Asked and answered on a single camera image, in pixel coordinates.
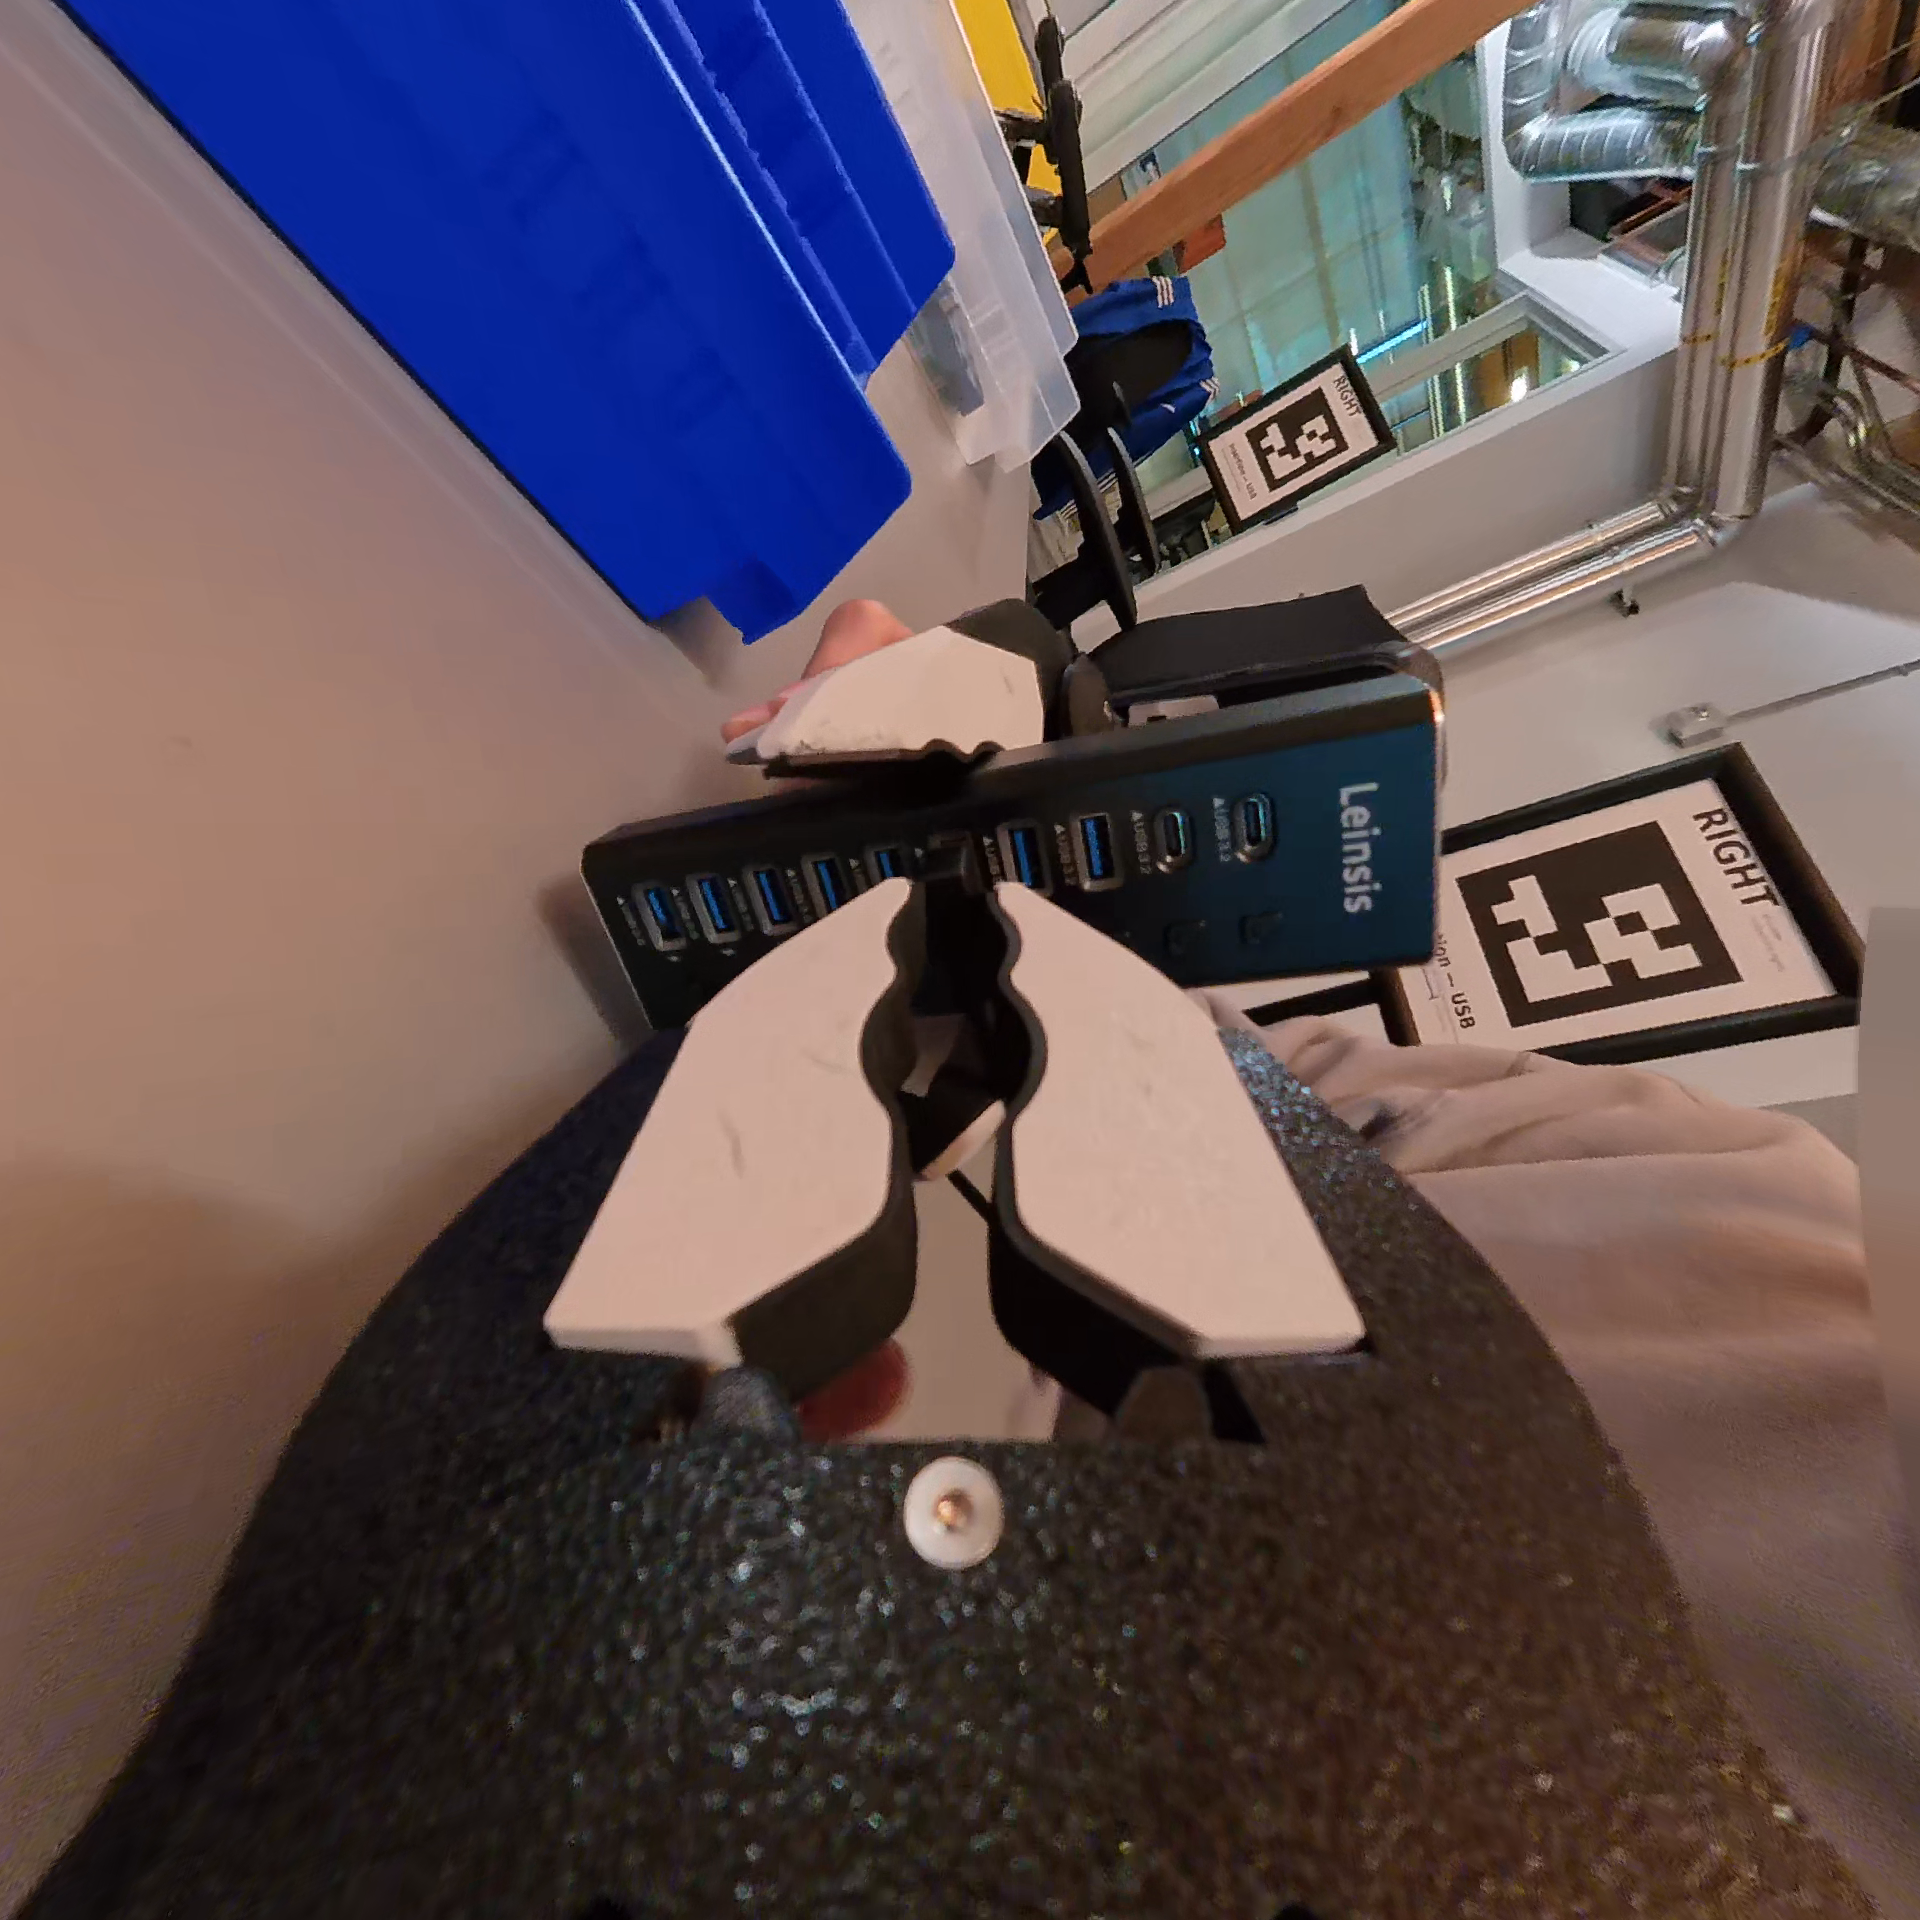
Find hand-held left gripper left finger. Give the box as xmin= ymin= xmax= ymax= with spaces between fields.
xmin=542 ymin=878 xmax=922 ymax=1400

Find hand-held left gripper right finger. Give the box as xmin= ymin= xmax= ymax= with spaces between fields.
xmin=983 ymin=881 xmax=1369 ymax=1421

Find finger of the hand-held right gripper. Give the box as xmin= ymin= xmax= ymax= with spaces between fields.
xmin=756 ymin=623 xmax=1052 ymax=777

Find dark teal usb hub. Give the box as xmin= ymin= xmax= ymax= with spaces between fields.
xmin=580 ymin=671 xmax=1449 ymax=1040

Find person's right forearm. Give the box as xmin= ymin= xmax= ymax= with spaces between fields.
xmin=1207 ymin=1020 xmax=1920 ymax=1920

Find person's right hand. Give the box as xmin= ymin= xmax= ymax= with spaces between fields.
xmin=719 ymin=599 xmax=916 ymax=754

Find black office chair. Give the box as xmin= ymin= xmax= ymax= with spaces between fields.
xmin=1026 ymin=428 xmax=1170 ymax=631

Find small framed printed tag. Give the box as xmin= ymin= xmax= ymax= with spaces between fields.
xmin=1195 ymin=346 xmax=1398 ymax=530

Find blue striped jacket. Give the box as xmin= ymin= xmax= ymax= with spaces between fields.
xmin=1032 ymin=274 xmax=1221 ymax=579

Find clear plastic bin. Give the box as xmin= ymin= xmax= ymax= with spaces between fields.
xmin=848 ymin=0 xmax=1086 ymax=469

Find wooden beam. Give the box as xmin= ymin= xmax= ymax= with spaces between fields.
xmin=1051 ymin=0 xmax=1555 ymax=295

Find blue plastic crate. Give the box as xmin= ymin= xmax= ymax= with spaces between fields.
xmin=61 ymin=0 xmax=962 ymax=649

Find silver metal pipes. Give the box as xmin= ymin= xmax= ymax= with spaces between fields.
xmin=1395 ymin=0 xmax=1920 ymax=647

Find yellow panel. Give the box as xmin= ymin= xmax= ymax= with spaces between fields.
xmin=952 ymin=0 xmax=1052 ymax=129

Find silver flexible duct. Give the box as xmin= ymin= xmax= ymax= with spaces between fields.
xmin=1500 ymin=0 xmax=1742 ymax=185

